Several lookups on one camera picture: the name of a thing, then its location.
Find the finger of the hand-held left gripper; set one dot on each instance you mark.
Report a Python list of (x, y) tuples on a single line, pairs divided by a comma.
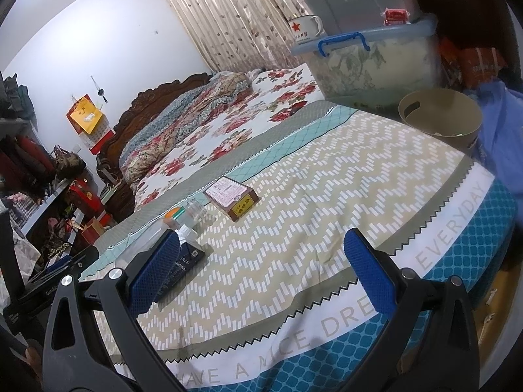
[(79, 262)]

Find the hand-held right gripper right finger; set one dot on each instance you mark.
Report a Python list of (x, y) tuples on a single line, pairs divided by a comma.
[(367, 269)]

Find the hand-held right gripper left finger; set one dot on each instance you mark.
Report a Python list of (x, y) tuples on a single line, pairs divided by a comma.
[(153, 269)]

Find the dark blue cigarette box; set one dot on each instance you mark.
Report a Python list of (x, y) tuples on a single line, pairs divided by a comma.
[(188, 258)]

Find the brown yellow small box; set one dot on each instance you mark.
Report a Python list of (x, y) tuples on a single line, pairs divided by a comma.
[(233, 196)]

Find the beige wastebasket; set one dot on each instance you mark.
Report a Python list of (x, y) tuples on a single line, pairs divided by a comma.
[(433, 110)]

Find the person's left hand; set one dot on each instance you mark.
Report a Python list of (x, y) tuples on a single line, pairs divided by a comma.
[(32, 357)]

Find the brown paper bag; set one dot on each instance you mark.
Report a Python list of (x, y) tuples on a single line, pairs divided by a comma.
[(93, 230)]

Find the white plastic bag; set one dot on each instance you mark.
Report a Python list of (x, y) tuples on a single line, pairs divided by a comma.
[(25, 253)]

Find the black desk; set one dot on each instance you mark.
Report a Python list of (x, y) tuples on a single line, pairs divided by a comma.
[(43, 210)]

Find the zigzag patterned blanket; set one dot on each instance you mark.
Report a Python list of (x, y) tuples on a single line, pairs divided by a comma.
[(306, 232)]

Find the clear plastic bottle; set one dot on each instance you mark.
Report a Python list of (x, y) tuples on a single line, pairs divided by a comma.
[(197, 212)]

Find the brown handbag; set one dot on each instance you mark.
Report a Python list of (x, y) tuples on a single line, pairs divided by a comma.
[(67, 163)]

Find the red black backpack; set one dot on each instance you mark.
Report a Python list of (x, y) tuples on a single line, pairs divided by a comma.
[(28, 159)]

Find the patchwork quilt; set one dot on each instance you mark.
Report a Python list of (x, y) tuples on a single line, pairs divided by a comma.
[(171, 130)]

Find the carved wooden headboard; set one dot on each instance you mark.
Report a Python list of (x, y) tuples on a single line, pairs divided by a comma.
[(122, 117)]

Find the floral bedsheet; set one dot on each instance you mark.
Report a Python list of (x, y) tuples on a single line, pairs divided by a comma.
[(229, 139)]

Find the hanging keys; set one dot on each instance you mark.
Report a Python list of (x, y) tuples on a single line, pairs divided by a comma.
[(101, 92)]

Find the dark hanging clothes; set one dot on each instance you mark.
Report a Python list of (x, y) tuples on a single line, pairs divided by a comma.
[(16, 98)]

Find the blue plastic bag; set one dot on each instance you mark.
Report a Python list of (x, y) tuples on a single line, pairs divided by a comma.
[(502, 130)]

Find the orange snack packets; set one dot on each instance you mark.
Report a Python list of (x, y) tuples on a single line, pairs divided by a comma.
[(478, 63)]

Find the white enamel mug red star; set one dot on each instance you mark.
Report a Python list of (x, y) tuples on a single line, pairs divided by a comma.
[(304, 28)]

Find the red small packet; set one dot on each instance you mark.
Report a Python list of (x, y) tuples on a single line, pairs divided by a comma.
[(396, 15)]

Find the leaf patterned curtain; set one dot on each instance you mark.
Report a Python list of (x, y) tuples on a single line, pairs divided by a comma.
[(229, 16)]

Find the yellow red wall calendar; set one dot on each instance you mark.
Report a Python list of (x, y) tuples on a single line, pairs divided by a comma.
[(86, 116)]

